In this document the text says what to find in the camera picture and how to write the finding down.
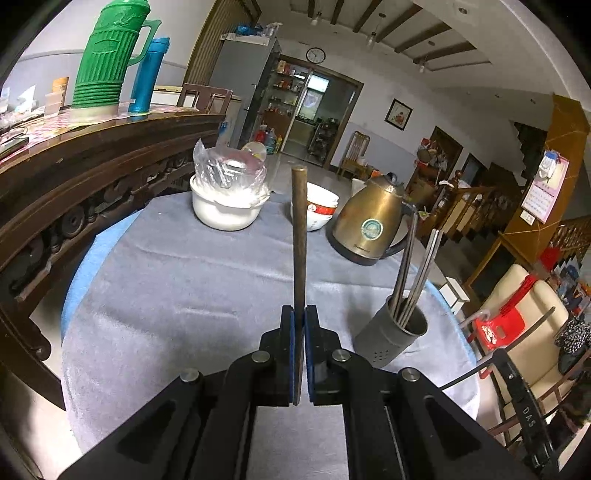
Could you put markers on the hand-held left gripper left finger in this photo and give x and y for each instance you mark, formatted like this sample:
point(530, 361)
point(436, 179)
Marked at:
point(292, 355)

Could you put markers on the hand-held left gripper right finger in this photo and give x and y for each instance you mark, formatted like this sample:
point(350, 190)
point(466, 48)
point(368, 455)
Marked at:
point(308, 355)

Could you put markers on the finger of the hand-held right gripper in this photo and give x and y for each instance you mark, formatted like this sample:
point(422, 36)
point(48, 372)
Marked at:
point(493, 364)

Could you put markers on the grey cylindrical chopstick holder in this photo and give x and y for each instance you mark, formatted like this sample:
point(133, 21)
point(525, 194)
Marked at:
point(388, 337)

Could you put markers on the bunch of dark chopsticks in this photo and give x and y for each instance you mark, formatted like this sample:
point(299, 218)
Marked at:
point(425, 272)

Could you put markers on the red plastic stool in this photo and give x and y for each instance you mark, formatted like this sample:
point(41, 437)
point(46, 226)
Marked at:
point(496, 330)

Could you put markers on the cream armchair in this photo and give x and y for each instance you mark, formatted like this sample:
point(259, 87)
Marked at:
point(545, 300)

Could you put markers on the dark floral cloth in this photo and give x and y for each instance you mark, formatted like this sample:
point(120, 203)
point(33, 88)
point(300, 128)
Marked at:
point(575, 344)

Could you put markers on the grey towel tablecloth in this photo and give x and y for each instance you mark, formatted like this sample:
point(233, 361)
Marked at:
point(184, 300)

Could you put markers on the gold electric kettle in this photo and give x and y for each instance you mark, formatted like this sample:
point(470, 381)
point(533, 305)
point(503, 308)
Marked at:
point(369, 221)

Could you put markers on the white bowl with red pattern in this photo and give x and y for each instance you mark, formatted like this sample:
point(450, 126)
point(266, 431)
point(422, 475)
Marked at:
point(318, 205)

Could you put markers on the wooden stair railing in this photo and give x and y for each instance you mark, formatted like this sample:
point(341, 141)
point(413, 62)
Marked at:
point(485, 207)

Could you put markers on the white ceramic pot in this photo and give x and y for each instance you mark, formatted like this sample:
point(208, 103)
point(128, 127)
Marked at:
point(226, 210)

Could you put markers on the clear plastic bag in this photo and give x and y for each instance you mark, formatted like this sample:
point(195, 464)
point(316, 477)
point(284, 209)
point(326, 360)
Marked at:
point(226, 166)

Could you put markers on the wooden chair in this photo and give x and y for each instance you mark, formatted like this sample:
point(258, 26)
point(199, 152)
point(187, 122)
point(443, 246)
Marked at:
point(203, 99)
point(354, 154)

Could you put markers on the light blue table cover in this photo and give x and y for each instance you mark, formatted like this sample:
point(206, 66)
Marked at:
point(92, 254)

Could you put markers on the grey refrigerator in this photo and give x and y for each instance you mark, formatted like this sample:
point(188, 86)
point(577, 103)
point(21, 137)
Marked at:
point(254, 87)

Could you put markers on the dark carved wooden sideboard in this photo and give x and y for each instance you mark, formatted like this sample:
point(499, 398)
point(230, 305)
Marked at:
point(69, 184)

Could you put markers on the blue thermos bottle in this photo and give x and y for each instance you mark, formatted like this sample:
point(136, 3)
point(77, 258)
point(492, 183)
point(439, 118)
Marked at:
point(147, 76)

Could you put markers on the floral sideboard cover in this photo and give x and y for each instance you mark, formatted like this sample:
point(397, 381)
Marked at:
point(69, 121)

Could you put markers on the green thermos jug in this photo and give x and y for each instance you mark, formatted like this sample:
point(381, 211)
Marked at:
point(108, 60)

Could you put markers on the wall calendar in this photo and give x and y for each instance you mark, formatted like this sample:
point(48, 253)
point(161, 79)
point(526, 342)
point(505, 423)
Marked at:
point(547, 184)

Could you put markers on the framed wall picture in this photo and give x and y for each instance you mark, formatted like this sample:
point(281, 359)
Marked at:
point(399, 113)

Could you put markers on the round wall clock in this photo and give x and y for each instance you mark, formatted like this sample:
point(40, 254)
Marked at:
point(316, 55)

